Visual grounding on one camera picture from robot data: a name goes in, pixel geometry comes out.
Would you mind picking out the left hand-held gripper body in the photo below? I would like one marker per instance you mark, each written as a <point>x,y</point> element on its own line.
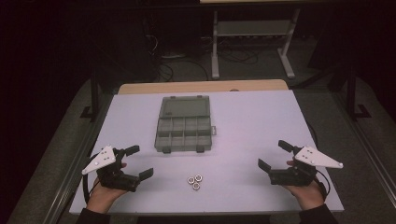
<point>116,180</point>

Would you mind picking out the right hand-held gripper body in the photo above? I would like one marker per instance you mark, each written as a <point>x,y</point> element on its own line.
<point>292,177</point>

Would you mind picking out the silver hex nut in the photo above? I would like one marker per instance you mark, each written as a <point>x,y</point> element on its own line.
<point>196,186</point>
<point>198,178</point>
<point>190,180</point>

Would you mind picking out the grey transparent compartment box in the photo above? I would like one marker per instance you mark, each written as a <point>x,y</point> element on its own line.
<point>183,124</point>

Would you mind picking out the person's left hand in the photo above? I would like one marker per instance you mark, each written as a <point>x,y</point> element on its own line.
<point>102,196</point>

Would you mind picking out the person's right hand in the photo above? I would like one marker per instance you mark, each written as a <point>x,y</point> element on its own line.
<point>306,196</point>

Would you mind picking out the white table board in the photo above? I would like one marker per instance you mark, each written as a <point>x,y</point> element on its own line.
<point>249,124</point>

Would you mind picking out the black metal stand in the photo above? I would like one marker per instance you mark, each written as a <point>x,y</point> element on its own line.
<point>352,93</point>
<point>94,93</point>

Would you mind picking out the wooden table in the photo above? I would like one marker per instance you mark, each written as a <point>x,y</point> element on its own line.
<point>202,86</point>

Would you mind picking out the white metal table frame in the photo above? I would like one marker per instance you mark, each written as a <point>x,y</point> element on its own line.
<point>255,28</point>

